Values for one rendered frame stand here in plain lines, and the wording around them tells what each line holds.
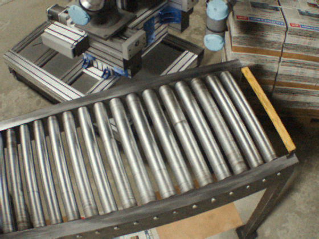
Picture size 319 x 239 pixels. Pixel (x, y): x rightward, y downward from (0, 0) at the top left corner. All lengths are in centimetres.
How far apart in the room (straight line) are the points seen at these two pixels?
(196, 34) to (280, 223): 165
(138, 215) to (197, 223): 88
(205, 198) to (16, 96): 187
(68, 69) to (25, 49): 50
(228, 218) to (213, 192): 85
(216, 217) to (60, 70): 137
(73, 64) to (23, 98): 49
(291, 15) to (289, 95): 55
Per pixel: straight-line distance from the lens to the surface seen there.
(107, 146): 127
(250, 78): 146
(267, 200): 153
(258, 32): 181
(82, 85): 229
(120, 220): 113
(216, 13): 124
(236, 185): 119
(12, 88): 279
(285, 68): 201
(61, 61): 250
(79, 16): 152
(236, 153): 126
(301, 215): 213
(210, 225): 198
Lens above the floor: 185
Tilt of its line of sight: 53 degrees down
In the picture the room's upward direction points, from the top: 1 degrees counter-clockwise
